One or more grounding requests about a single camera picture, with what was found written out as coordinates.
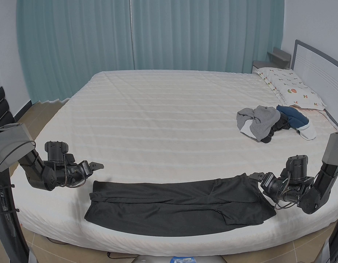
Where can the blue-green curtain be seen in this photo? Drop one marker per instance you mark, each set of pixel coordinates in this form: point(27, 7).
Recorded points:
point(75, 37)
point(207, 23)

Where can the black garment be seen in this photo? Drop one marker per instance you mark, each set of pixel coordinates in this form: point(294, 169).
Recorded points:
point(281, 125)

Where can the grey bedside table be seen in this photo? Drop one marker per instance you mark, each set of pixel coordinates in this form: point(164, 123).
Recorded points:
point(275, 60)

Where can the dark blue garment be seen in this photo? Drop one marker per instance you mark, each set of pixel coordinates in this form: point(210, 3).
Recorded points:
point(293, 116)

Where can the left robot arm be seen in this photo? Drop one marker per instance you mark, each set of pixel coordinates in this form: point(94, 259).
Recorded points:
point(37, 174)

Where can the white printed pillow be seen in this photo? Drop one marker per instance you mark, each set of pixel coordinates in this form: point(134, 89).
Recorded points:
point(292, 88)

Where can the light grey garment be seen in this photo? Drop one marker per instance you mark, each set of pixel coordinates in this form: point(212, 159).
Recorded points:
point(263, 119)

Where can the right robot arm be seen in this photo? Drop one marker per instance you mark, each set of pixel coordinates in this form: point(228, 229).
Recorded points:
point(325, 179)

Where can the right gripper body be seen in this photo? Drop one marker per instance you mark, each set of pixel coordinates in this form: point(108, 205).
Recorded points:
point(271, 186)

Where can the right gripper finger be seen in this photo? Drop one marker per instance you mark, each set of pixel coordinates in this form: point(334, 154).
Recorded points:
point(257, 176)

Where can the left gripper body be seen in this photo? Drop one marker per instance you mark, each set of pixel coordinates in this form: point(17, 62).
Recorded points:
point(82, 173)

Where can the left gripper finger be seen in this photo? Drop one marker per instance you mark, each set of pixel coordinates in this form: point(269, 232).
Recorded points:
point(96, 166)

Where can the white garment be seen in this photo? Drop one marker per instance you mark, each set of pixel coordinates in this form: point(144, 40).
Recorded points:
point(245, 129)

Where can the black T-shirt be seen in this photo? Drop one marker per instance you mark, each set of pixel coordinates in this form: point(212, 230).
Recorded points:
point(163, 204)

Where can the bed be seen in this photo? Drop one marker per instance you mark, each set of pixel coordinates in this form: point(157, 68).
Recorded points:
point(158, 119)

